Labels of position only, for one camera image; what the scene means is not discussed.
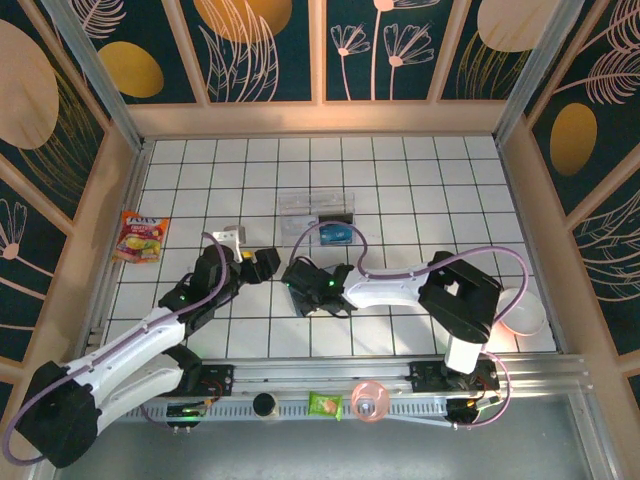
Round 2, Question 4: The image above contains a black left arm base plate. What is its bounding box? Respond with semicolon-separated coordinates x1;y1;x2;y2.
169;363;236;399

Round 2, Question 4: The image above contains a perforated metal cable tray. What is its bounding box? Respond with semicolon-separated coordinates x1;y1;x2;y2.
99;402;451;424

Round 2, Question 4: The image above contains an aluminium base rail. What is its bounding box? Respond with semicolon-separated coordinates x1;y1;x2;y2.
48;353;590;399

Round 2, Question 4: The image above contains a white bowl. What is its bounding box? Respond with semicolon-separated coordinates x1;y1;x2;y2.
496;287;546;337

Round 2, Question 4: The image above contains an aluminium frame post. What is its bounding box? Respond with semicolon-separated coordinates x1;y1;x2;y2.
492;0;586;146
42;0;147;151

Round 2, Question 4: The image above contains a green snack packet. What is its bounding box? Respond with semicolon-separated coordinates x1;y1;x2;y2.
308;391;344;422

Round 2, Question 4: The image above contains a blue card packet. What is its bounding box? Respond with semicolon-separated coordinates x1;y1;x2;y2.
319;224;353;247

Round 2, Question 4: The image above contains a black round cap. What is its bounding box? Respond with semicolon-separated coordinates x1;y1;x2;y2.
252;392;280;419

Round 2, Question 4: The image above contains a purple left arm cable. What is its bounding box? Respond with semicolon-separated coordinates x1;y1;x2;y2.
1;232;236;469

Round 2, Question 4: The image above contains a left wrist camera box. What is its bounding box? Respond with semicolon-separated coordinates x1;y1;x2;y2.
211;224;248;253

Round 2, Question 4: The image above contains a Fox's candy bag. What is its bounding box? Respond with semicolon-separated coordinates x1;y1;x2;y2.
110;210;171;265

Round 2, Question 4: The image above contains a pink plastic cup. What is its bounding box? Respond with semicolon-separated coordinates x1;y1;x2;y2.
350;379;391;426

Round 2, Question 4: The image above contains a clear acrylic card tray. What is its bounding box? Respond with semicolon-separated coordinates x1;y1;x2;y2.
278;192;357;247

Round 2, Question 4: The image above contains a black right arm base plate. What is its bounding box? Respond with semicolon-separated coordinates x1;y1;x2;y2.
408;359;501;394

